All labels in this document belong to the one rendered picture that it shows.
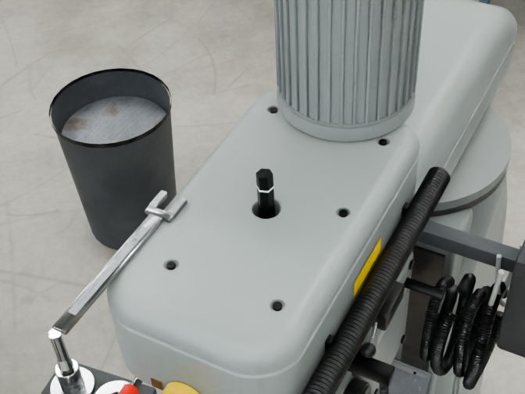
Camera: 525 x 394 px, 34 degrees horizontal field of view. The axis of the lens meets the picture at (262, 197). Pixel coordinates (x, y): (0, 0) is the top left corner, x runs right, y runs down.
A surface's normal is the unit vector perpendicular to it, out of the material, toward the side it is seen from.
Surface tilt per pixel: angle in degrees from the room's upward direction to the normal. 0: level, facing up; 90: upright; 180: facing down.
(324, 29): 90
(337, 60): 90
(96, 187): 93
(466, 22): 8
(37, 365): 0
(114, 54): 0
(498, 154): 0
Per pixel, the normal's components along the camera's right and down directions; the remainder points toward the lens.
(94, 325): -0.04, -0.72
